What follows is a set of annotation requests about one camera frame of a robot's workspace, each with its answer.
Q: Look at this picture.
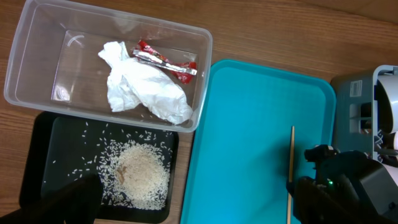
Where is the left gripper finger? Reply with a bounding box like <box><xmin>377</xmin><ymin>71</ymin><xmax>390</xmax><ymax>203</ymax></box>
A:
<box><xmin>1</xmin><ymin>174</ymin><xmax>103</xmax><ymax>223</ymax></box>

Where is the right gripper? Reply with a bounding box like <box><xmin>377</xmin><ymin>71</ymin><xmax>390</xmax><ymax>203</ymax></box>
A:
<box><xmin>286</xmin><ymin>144</ymin><xmax>342</xmax><ymax>224</ymax></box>

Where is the pile of rice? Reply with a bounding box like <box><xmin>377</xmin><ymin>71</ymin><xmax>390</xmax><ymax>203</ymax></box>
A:
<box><xmin>52</xmin><ymin>121</ymin><xmax>174</xmax><ymax>211</ymax></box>

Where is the wooden chopstick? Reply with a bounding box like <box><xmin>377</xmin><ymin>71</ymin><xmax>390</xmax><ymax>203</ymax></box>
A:
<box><xmin>286</xmin><ymin>126</ymin><xmax>295</xmax><ymax>224</ymax></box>

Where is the white napkin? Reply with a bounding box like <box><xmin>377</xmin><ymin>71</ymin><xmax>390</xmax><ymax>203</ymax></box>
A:
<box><xmin>98</xmin><ymin>41</ymin><xmax>193</xmax><ymax>124</ymax></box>

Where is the red sauce packet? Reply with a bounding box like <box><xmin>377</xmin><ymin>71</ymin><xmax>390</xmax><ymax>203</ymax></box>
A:
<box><xmin>132</xmin><ymin>40</ymin><xmax>198</xmax><ymax>84</ymax></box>

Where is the grey bowl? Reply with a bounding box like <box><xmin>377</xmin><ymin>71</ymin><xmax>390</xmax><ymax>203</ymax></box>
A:
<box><xmin>376</xmin><ymin>75</ymin><xmax>397</xmax><ymax>133</ymax></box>

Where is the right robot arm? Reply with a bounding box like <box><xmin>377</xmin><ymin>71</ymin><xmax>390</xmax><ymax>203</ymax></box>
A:
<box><xmin>286</xmin><ymin>144</ymin><xmax>397</xmax><ymax>224</ymax></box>

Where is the grey dishwasher rack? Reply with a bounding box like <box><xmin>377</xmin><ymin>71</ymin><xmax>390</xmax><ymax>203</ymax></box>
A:
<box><xmin>331</xmin><ymin>65</ymin><xmax>397</xmax><ymax>161</ymax></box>

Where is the clear plastic waste bin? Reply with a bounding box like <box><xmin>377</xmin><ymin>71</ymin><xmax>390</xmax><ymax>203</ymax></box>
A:
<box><xmin>4</xmin><ymin>0</ymin><xmax>213</xmax><ymax>133</ymax></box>

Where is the black plastic tray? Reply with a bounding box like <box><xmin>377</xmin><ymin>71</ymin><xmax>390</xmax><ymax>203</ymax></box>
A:
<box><xmin>19</xmin><ymin>111</ymin><xmax>179</xmax><ymax>223</ymax></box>

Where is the teal serving tray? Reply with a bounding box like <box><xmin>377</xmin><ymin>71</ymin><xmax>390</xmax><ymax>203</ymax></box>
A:
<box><xmin>180</xmin><ymin>60</ymin><xmax>336</xmax><ymax>224</ymax></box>

